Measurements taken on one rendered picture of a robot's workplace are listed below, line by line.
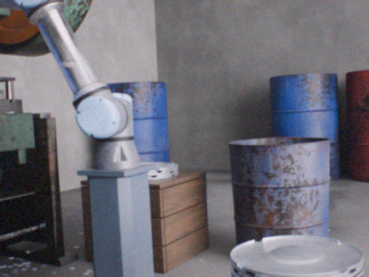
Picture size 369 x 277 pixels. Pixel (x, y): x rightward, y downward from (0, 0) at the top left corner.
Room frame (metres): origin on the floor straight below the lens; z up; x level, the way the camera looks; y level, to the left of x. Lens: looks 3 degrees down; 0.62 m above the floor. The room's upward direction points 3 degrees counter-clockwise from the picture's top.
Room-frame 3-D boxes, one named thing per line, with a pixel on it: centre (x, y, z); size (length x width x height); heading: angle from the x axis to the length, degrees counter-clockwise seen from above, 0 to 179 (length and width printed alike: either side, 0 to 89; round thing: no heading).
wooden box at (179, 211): (2.04, 0.19, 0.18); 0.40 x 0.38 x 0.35; 60
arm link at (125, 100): (1.51, 0.23, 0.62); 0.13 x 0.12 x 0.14; 173
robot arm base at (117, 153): (1.52, 0.23, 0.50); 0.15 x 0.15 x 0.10
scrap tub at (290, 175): (1.97, -0.37, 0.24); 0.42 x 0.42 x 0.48
